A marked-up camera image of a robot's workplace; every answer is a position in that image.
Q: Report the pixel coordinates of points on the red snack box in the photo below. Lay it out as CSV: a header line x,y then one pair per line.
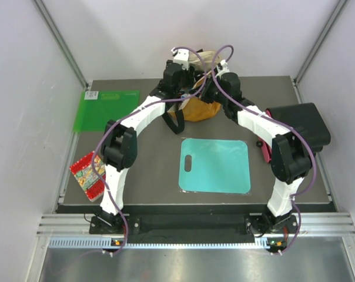
x,y
84,174

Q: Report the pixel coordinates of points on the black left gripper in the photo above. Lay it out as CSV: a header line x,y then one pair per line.
x,y
190,75

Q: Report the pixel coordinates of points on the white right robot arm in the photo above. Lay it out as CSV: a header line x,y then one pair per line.
x,y
292,156

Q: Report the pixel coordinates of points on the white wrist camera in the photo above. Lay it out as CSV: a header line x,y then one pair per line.
x,y
221,68
181,57

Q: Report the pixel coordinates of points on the orange canvas bag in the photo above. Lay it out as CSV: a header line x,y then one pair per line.
x,y
193,109

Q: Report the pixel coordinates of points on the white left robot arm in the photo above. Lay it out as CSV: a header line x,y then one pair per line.
x,y
119,145

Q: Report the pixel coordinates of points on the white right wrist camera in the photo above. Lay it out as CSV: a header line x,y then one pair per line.
x,y
221,68

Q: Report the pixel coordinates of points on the turquoise cutting board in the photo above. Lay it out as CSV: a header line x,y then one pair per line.
x,y
214,166

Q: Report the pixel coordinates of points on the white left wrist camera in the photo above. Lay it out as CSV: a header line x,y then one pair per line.
x,y
181,57

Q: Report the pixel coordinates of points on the green board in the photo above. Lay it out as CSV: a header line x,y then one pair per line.
x,y
96,108

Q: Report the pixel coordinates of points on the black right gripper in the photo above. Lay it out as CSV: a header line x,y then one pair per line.
x,y
211,81

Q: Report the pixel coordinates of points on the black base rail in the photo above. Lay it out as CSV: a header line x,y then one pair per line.
x,y
189,228

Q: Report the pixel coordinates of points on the black and pink drawer box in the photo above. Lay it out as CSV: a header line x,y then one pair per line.
x,y
307,121

